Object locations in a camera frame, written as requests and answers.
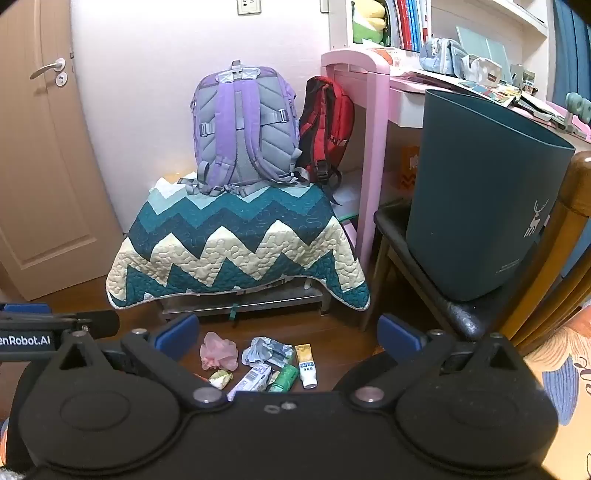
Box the light blue pencil pouch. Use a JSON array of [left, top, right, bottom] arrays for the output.
[[419, 38, 469, 75]]

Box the orange packet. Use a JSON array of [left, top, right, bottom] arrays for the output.
[[369, 46, 409, 68]]

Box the orange patterned bedding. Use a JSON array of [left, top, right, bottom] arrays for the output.
[[524, 305, 591, 480]]

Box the yellow white tube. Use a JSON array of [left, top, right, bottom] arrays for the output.
[[294, 344, 319, 390]]

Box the green bottle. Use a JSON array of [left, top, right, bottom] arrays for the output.
[[267, 364, 300, 393]]

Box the mint green clamp knob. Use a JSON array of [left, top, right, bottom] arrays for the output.
[[561, 91, 591, 134]]

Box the yellow green plush toy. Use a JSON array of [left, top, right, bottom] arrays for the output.
[[351, 0, 393, 46]]

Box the light wooden door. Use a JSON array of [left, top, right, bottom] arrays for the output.
[[0, 0, 125, 303]]

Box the silver door handle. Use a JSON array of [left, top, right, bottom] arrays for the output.
[[30, 58, 68, 81]]

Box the white bookshelf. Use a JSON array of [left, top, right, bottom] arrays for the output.
[[328, 0, 555, 51]]

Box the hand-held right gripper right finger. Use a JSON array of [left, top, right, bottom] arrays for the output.
[[348, 313, 532, 409]]

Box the red binder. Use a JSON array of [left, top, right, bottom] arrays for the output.
[[396, 0, 413, 49]]

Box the pink desk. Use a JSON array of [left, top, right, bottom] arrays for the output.
[[321, 48, 591, 264]]

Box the blue curtain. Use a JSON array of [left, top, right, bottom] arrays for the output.
[[551, 0, 591, 125]]

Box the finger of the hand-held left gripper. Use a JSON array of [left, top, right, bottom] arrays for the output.
[[0, 302, 51, 319], [0, 310, 121, 340]]

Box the wooden chair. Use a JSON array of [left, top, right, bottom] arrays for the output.
[[360, 152, 591, 356]]

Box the white purple carton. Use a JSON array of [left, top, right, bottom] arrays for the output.
[[226, 362, 273, 401]]

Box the grey wrapper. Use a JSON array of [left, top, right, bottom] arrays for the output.
[[241, 336, 296, 367]]

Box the orange patterned package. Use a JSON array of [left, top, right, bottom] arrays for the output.
[[398, 145, 422, 191]]

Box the pink plastic bag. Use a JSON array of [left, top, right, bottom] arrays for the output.
[[199, 331, 239, 371]]

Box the dark teal trash bin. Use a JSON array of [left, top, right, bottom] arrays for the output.
[[405, 89, 577, 303]]

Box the colourful picture sheet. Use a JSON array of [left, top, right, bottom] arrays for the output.
[[457, 79, 525, 108]]

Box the red black backpack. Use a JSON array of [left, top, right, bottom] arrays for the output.
[[298, 76, 356, 206]]

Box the grey green notebook case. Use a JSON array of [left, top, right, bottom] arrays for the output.
[[512, 90, 573, 123]]

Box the blue book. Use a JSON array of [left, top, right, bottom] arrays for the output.
[[411, 0, 428, 52]]

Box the grey dotted pencil pouch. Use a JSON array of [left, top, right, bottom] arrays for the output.
[[461, 54, 504, 88]]

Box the yellow wrapper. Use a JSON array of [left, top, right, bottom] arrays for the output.
[[208, 369, 234, 391]]

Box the purple grey backpack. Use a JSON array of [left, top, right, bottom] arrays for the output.
[[178, 60, 308, 197]]

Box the teal zigzag quilted blanket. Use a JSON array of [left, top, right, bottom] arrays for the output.
[[105, 173, 371, 311]]

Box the pale teal book stand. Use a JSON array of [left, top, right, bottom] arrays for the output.
[[456, 25, 513, 79]]

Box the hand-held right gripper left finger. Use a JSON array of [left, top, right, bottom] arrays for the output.
[[48, 315, 229, 409]]

